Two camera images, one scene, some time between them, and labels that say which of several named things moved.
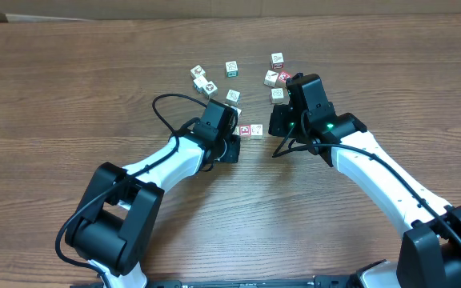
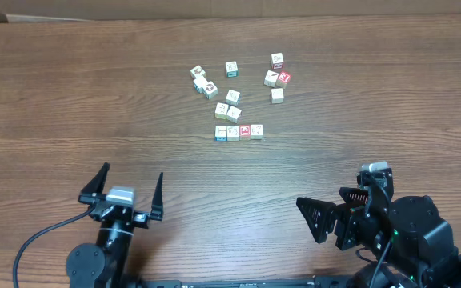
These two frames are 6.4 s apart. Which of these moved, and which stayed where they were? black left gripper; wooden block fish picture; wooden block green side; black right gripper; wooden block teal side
Moved: black right gripper; black left gripper
Stayed: wooden block green side; wooden block fish picture; wooden block teal side
